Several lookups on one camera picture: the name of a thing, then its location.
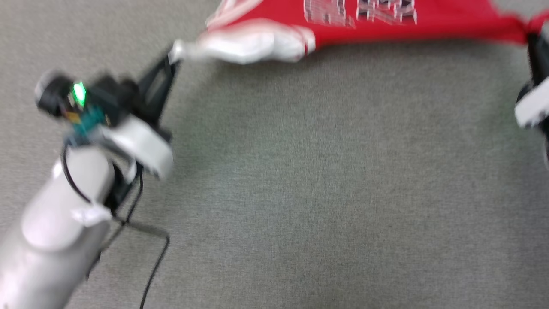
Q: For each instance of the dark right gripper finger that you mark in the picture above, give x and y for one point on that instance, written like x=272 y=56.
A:
x=540 y=60

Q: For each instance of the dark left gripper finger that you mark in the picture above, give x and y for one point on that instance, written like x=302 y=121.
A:
x=146 y=88
x=165 y=98

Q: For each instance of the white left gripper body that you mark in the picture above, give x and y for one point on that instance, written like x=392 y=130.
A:
x=141 y=146

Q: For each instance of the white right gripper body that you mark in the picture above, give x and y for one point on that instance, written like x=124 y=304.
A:
x=536 y=105

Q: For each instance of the red and white garment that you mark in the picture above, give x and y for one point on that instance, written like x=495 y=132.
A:
x=386 y=30

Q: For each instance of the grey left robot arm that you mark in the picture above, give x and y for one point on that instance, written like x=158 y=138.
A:
x=55 y=223

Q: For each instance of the black round left gripper motor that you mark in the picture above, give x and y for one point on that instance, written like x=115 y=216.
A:
x=53 y=96

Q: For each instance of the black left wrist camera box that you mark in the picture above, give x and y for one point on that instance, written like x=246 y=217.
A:
x=111 y=98

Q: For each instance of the teal left camera connector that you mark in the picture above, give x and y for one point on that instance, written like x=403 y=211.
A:
x=88 y=122

